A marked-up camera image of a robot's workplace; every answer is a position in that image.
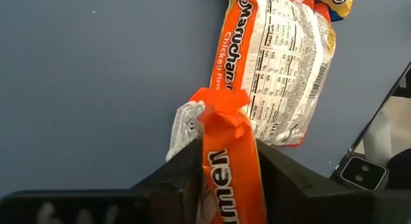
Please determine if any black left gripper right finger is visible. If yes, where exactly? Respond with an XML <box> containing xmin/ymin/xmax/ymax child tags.
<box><xmin>256</xmin><ymin>139</ymin><xmax>411</xmax><ymax>224</ymax></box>

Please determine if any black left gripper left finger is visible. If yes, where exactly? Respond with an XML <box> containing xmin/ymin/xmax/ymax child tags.
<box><xmin>0</xmin><ymin>137</ymin><xmax>205</xmax><ymax>224</ymax></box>

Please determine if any orange Maruchan chicken ramen packet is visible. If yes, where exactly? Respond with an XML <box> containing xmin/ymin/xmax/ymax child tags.
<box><xmin>208</xmin><ymin>0</ymin><xmax>337</xmax><ymax>148</ymax></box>
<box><xmin>165</xmin><ymin>87</ymin><xmax>269</xmax><ymax>224</ymax></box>

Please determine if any blue Maruchan soy ramen packet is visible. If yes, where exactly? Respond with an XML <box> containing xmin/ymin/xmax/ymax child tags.
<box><xmin>301</xmin><ymin>0</ymin><xmax>355</xmax><ymax>22</ymax></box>

